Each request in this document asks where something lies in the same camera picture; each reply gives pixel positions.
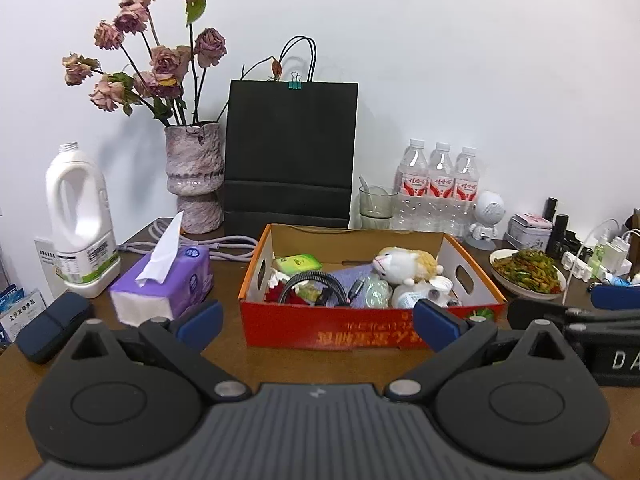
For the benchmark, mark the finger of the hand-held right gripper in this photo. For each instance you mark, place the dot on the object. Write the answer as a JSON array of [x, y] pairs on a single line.
[[615, 297], [535, 312]]

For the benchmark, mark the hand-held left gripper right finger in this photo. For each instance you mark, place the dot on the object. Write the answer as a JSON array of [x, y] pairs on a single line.
[[436, 324]]

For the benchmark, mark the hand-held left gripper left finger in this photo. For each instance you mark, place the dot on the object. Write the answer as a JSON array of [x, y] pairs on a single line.
[[202, 322]]

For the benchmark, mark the white plastic bottle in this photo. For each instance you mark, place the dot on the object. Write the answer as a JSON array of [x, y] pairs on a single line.
[[410, 296]]

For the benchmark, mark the white round cap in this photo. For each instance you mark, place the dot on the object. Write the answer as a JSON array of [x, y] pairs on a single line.
[[441, 285]]

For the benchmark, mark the white plush sheep toy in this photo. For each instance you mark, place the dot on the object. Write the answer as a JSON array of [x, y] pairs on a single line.
[[405, 265]]

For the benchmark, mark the clear plastic wrap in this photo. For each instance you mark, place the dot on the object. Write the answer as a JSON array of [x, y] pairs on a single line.
[[376, 292]]

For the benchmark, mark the red rose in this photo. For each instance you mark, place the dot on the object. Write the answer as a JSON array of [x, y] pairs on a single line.
[[272, 295]]

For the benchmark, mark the red cardboard box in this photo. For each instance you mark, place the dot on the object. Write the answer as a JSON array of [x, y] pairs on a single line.
[[300, 325]]

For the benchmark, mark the purple knit pouch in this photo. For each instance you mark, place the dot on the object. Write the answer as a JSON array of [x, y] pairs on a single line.
[[345, 280]]

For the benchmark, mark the green tissue packet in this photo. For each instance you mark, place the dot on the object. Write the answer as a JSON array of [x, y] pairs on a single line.
[[297, 262]]

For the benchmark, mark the white charger plug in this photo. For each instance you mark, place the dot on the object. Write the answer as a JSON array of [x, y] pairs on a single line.
[[612, 255]]

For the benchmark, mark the plate of green vegetables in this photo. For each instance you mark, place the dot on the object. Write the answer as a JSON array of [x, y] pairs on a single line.
[[530, 270]]

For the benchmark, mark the purple tissue pack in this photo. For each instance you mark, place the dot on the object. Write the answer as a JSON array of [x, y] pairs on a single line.
[[185, 280]]

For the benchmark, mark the white power strip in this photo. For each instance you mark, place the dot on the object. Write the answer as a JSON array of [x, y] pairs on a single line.
[[575, 265]]

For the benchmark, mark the small black bottle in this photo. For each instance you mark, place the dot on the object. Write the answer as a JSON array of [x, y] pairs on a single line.
[[551, 209], [559, 235]]

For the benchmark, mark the small printed tin box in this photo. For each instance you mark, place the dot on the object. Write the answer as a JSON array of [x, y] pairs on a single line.
[[527, 230]]

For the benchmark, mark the white round robot speaker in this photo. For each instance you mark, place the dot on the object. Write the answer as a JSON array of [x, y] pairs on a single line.
[[487, 215]]

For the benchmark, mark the clear glass cup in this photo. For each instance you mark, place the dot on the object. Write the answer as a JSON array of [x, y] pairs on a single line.
[[377, 205]]

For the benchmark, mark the clear water bottle red label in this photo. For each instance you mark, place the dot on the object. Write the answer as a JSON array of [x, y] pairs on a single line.
[[466, 190], [441, 187], [412, 185]]

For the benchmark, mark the white plastic milk jug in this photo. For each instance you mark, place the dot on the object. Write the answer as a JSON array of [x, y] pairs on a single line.
[[75, 260]]

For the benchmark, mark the dark blue glasses case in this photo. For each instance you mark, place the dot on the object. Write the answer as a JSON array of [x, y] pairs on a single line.
[[47, 327]]

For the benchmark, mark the blue white packets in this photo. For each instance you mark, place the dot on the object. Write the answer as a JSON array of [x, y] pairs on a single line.
[[20, 315]]

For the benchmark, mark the black paper bag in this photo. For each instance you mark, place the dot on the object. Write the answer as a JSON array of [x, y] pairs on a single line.
[[290, 150]]

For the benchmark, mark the green binder clip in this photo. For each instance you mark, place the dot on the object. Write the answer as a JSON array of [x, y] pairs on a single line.
[[296, 84]]

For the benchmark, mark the dried pink rose bouquet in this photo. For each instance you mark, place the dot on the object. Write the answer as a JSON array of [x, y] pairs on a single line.
[[165, 65]]

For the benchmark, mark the white wall box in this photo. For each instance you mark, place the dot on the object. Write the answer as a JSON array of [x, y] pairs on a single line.
[[45, 270]]

